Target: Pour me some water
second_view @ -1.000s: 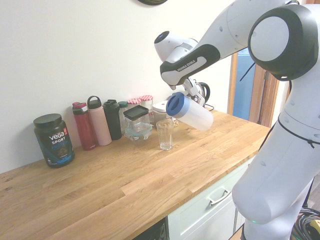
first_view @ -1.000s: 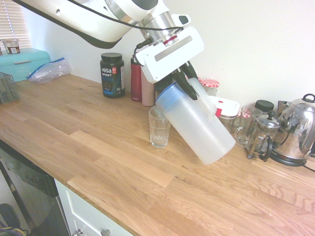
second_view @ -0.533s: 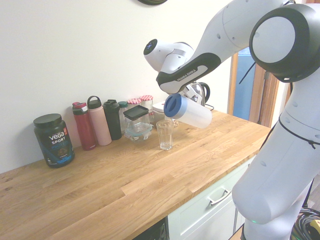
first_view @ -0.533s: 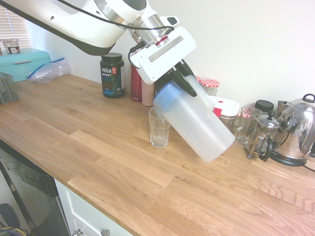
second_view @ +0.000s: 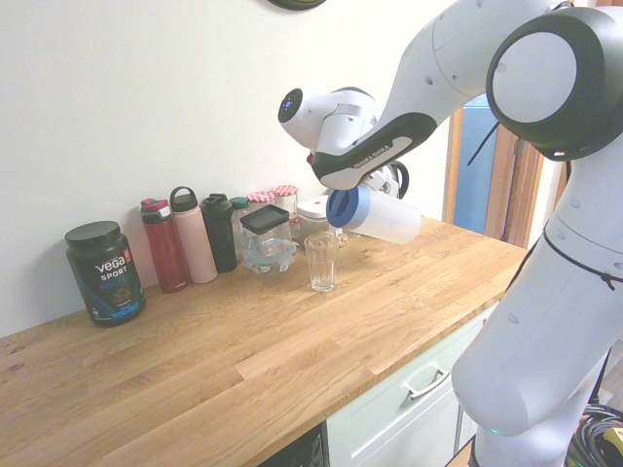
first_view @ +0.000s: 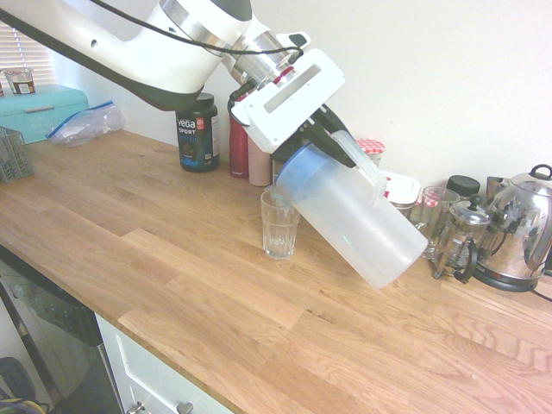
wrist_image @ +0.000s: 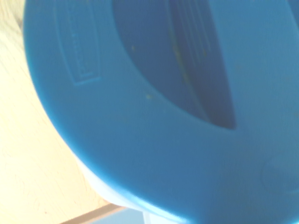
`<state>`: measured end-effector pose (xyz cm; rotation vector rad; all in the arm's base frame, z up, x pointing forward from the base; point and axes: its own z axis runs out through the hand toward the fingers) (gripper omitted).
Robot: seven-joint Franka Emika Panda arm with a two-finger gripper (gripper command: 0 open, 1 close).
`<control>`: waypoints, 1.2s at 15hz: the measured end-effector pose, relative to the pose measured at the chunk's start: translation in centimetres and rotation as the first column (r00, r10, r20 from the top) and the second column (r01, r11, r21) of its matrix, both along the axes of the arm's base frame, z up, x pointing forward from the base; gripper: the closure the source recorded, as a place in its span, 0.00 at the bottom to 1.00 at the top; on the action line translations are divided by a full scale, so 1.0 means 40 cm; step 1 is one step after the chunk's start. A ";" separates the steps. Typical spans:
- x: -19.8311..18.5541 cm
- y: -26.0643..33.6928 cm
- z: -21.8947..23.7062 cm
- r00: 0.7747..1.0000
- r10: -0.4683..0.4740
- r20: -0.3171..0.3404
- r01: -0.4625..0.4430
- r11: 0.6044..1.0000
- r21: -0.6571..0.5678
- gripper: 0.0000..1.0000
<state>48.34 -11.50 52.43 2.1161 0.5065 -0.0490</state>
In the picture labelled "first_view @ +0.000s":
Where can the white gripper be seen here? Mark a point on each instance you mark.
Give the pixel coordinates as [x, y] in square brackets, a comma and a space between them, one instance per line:
[293, 99]

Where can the translucent pitcher with blue lid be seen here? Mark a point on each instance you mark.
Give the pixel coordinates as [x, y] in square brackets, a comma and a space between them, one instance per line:
[353, 224]

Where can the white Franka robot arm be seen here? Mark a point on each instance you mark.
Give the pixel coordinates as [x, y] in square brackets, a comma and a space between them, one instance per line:
[151, 56]

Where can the red water bottle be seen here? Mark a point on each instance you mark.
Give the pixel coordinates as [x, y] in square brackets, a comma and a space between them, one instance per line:
[238, 151]

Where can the tall jar red checkered lid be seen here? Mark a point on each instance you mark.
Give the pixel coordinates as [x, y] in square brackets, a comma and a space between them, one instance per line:
[371, 146]

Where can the pink bottle with black lid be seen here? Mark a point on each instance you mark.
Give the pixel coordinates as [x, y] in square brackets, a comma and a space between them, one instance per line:
[259, 168]

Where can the cereal container with white lid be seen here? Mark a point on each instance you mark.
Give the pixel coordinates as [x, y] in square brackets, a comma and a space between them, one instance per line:
[403, 185]

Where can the clear faceted glass tumbler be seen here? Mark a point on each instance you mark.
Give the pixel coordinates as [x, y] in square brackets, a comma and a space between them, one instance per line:
[278, 237]

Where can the small jar red checkered lid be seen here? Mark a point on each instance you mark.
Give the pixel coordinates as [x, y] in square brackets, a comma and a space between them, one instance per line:
[432, 198]

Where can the clear glass mug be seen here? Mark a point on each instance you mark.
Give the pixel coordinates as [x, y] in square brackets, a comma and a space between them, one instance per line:
[448, 196]

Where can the black protein powder tub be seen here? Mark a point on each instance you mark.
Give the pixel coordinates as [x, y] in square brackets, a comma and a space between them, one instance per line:
[194, 138]

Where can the glass jar with black lid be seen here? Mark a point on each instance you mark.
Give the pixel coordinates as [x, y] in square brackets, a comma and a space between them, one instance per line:
[463, 185]

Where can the glass French press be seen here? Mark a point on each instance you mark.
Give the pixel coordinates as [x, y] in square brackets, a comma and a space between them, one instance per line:
[457, 241]

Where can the shiny steel electric kettle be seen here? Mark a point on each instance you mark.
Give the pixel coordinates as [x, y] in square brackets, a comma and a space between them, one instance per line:
[517, 233]

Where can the black kettle base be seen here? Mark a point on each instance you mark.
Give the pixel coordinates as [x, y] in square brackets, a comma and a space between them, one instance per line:
[504, 282]

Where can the clear zip plastic bag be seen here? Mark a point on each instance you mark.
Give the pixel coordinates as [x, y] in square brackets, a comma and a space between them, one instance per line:
[86, 125]

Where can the teal bread box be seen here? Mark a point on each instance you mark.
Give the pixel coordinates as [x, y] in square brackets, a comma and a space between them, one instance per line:
[30, 114]

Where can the white cabinet drawer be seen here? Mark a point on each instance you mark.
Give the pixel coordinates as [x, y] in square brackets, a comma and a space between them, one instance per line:
[146, 371]

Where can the white window blinds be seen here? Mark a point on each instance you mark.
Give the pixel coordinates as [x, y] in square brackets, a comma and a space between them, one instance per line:
[30, 56]

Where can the grey plastic basket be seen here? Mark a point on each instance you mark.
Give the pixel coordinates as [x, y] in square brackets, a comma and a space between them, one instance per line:
[15, 155]

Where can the black dishwasher front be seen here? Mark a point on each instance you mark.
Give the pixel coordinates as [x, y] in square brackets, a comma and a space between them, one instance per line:
[64, 345]

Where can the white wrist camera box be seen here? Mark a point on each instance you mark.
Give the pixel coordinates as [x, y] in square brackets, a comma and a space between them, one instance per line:
[284, 38]

